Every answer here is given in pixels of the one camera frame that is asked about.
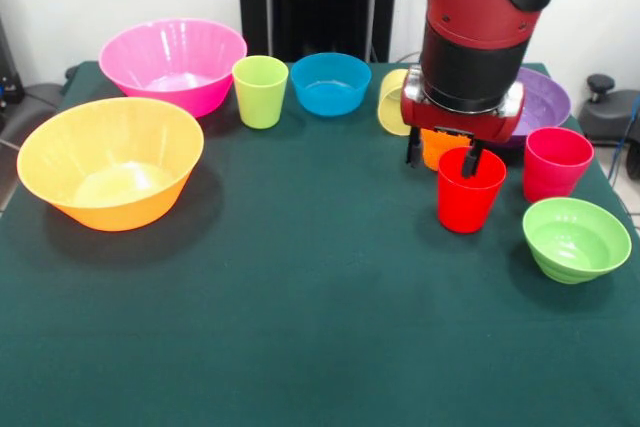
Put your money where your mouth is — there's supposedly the blue bowl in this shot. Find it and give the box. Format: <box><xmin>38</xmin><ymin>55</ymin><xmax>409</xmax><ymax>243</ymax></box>
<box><xmin>290</xmin><ymin>51</ymin><xmax>373</xmax><ymax>118</ymax></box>

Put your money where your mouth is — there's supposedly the large pink bowl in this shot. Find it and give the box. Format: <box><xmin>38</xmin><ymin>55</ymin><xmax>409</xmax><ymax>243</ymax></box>
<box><xmin>98</xmin><ymin>17</ymin><xmax>249</xmax><ymax>119</ymax></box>

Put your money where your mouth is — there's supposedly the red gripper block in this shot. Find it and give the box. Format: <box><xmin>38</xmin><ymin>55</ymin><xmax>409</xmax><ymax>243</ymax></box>
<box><xmin>399</xmin><ymin>89</ymin><xmax>527</xmax><ymax>180</ymax></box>

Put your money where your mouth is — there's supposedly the red cup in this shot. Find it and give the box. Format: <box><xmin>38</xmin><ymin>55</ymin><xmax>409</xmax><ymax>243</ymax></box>
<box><xmin>437</xmin><ymin>145</ymin><xmax>508</xmax><ymax>235</ymax></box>

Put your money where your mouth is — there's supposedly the small green bowl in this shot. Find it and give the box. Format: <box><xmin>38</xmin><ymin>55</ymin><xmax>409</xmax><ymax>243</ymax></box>
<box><xmin>522</xmin><ymin>197</ymin><xmax>633</xmax><ymax>285</ymax></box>

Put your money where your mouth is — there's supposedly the yellow cup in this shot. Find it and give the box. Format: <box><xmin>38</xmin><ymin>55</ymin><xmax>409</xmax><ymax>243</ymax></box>
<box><xmin>376</xmin><ymin>68</ymin><xmax>412</xmax><ymax>137</ymax></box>

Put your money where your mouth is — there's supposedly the purple bowl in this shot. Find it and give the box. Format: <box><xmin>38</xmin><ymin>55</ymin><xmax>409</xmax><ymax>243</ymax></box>
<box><xmin>487</xmin><ymin>66</ymin><xmax>572</xmax><ymax>151</ymax></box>

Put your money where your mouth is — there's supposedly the dark chair base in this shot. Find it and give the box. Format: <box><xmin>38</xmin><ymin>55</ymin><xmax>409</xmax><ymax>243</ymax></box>
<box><xmin>0</xmin><ymin>80</ymin><xmax>69</xmax><ymax>146</ymax></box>
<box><xmin>579</xmin><ymin>73</ymin><xmax>640</xmax><ymax>148</ymax></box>

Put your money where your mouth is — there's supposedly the magenta cup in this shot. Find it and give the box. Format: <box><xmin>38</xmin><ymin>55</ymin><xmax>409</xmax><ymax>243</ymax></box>
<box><xmin>523</xmin><ymin>127</ymin><xmax>596</xmax><ymax>204</ymax></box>

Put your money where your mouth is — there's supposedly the dark green tablecloth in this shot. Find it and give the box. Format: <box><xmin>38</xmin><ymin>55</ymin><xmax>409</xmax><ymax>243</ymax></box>
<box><xmin>0</xmin><ymin>60</ymin><xmax>640</xmax><ymax>427</ymax></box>

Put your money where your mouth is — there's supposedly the orange cup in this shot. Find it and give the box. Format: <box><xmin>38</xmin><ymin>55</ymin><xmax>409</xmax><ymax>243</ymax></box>
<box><xmin>421</xmin><ymin>127</ymin><xmax>474</xmax><ymax>172</ymax></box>

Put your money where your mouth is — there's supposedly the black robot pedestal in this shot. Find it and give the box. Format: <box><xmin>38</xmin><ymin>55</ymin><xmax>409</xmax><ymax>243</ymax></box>
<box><xmin>230</xmin><ymin>0</ymin><xmax>404</xmax><ymax>64</ymax></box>

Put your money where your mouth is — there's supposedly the large orange bowl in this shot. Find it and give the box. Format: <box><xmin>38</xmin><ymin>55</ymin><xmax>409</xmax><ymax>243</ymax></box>
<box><xmin>16</xmin><ymin>96</ymin><xmax>206</xmax><ymax>233</ymax></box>

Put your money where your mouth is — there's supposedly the lime green cup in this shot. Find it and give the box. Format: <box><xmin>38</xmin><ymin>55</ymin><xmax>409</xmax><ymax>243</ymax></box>
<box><xmin>231</xmin><ymin>54</ymin><xmax>290</xmax><ymax>130</ymax></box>

